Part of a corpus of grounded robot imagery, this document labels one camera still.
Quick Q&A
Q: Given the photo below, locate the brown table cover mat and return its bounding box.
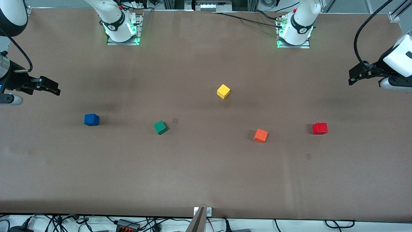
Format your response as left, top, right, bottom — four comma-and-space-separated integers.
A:
0, 8, 412, 223

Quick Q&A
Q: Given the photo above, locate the black cable on table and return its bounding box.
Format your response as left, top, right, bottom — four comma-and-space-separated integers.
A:
211, 12, 285, 29

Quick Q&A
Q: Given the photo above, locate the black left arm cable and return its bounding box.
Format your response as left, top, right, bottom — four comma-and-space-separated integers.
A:
353, 0, 395, 65

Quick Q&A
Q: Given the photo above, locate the blue wooden block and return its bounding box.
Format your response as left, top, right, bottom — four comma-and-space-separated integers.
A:
84, 113, 100, 126

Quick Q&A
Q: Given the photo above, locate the red wooden block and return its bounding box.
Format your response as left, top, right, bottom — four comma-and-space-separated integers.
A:
312, 122, 328, 135

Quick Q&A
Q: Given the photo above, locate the green wooden block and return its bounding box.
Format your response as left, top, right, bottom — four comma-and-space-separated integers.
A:
153, 120, 168, 135

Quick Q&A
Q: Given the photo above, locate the orange wooden block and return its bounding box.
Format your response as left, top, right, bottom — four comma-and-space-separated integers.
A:
253, 128, 268, 143

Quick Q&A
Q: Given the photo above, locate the black looped cable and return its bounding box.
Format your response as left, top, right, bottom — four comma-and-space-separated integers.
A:
324, 219, 355, 229

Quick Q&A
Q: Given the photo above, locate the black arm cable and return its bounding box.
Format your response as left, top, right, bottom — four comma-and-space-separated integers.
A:
0, 30, 33, 73
353, 0, 395, 65

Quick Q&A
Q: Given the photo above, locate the grey camera stand post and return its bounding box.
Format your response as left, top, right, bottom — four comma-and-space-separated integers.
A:
186, 207, 206, 232

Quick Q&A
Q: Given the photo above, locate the yellow wooden block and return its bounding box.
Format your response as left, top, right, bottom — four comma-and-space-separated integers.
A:
217, 84, 231, 100

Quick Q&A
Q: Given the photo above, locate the white terminal block device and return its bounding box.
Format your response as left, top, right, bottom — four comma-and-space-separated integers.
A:
195, 0, 233, 12

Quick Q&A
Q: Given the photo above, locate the black orange power strip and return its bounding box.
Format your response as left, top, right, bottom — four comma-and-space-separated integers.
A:
115, 219, 141, 232

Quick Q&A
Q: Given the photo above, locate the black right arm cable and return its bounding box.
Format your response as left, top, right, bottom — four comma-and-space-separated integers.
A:
0, 30, 33, 73

